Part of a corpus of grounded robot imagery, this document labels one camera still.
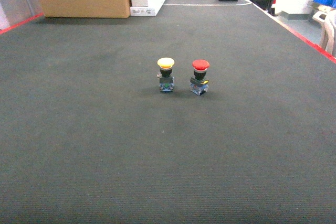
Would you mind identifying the yellow mushroom push button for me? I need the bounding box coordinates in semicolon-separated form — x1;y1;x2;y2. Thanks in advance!
157;57;175;92

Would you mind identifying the red mushroom push button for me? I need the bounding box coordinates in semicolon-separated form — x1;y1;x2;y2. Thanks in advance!
190;59;210;96

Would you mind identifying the white flat box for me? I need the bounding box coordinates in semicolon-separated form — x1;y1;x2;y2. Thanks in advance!
130;0;166;17

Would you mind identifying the white plastic chair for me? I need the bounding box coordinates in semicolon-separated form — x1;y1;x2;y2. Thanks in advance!
313;9;335;58

